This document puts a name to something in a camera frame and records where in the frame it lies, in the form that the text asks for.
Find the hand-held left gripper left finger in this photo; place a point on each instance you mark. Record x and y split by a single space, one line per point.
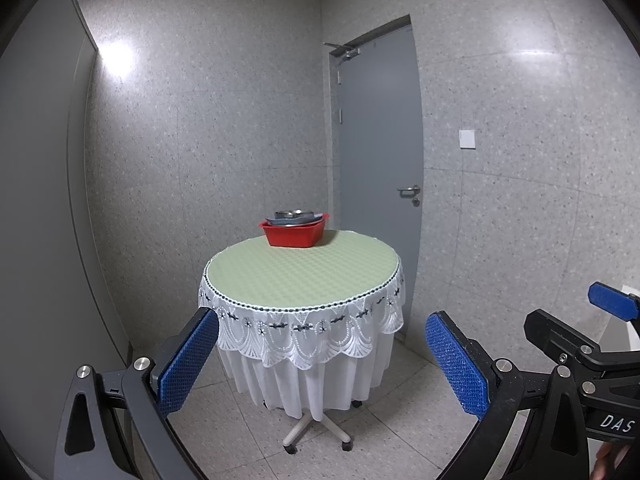
187 360

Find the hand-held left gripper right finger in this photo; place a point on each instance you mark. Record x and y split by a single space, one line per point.
457 365

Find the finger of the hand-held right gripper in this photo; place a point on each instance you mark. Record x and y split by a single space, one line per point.
612 302
555 332

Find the red plastic basin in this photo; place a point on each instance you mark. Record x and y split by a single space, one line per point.
292 237

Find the steel bowl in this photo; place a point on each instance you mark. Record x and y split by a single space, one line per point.
290 213

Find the person's right hand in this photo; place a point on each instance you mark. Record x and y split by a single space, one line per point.
607 462

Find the round table with tablecloth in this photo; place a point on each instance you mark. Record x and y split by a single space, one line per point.
300 330

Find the wheeled table base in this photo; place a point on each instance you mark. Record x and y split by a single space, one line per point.
320 425

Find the grey door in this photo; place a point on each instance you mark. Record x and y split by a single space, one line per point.
377 135

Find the door closer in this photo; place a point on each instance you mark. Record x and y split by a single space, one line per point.
345 51

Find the white light switch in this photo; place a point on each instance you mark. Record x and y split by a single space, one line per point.
467 139

